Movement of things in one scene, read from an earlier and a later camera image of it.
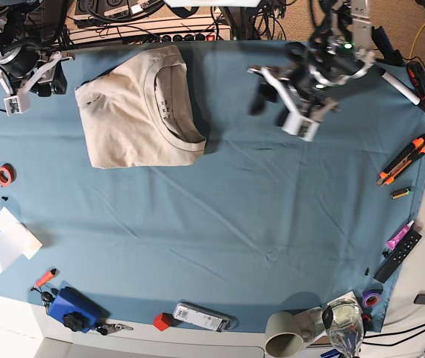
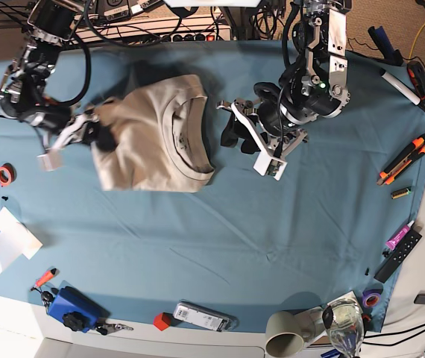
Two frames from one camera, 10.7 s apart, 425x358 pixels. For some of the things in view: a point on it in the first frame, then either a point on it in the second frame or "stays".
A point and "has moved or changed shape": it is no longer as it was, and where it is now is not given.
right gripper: (45, 78) → (52, 159)
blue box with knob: (79, 312) stays
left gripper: (306, 99) → (272, 161)
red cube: (162, 321) stays
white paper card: (26, 243) stays
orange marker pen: (48, 275) stays
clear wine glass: (344, 323) stays
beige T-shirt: (141, 112) has moved or changed shape
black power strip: (189, 37) stays
